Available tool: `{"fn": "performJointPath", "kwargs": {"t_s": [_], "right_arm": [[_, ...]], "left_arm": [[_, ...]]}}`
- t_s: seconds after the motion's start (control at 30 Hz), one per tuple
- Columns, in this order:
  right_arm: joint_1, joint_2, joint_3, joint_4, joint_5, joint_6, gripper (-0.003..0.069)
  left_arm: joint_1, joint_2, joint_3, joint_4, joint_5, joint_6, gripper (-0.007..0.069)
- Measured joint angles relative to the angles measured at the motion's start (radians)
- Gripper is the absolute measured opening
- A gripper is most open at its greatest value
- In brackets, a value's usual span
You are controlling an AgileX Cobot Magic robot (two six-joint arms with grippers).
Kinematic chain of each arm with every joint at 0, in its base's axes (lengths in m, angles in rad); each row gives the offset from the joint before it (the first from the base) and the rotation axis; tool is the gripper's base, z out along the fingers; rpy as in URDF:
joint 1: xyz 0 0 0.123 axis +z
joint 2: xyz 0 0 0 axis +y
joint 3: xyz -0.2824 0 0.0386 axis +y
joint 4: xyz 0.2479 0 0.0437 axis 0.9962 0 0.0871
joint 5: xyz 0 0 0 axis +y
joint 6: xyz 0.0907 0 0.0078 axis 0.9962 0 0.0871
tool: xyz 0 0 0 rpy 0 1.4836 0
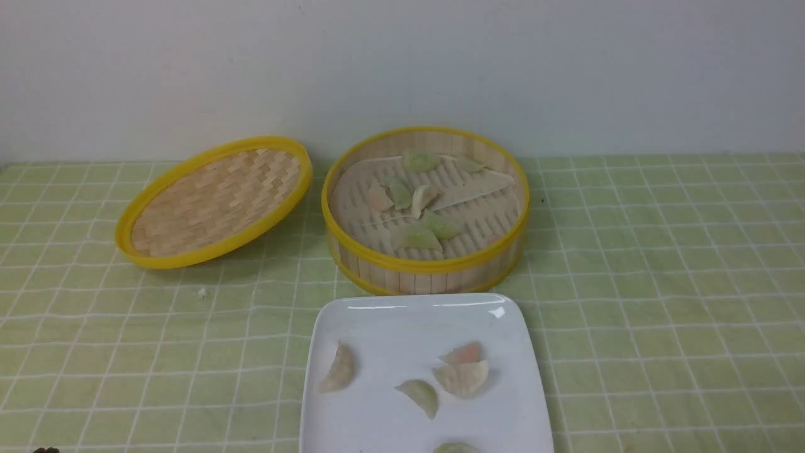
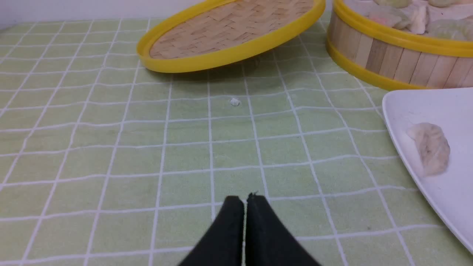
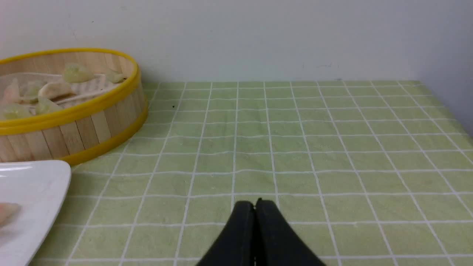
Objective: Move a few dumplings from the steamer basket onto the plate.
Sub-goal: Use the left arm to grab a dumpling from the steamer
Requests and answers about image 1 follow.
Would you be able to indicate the white steamer liner paper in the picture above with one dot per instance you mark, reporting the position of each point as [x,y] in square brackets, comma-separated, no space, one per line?
[487,203]

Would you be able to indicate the pale dumpling left on plate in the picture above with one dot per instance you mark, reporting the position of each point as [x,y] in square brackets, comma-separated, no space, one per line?
[342,370]

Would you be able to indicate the green dumpling plate bottom edge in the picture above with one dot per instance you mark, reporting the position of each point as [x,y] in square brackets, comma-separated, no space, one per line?
[455,447]

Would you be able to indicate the green checkered tablecloth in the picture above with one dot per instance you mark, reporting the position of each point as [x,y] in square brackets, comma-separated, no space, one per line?
[664,296]

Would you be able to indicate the pink dumpling on plate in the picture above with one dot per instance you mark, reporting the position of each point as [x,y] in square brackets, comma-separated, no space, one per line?
[471,352]

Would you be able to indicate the white square plate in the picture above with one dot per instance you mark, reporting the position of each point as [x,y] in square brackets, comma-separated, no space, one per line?
[396,338]

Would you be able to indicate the woven bamboo steamer lid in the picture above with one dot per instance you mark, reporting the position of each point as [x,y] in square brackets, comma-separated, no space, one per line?
[214,203]

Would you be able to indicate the bamboo steamer basket yellow rim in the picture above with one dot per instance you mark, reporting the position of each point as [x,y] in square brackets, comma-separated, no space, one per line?
[386,275]

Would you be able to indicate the green dumpling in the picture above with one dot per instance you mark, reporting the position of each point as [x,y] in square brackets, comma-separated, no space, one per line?
[417,160]
[422,394]

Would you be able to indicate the pink dumpling in steamer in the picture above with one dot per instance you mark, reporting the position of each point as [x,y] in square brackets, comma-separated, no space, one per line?
[377,198]

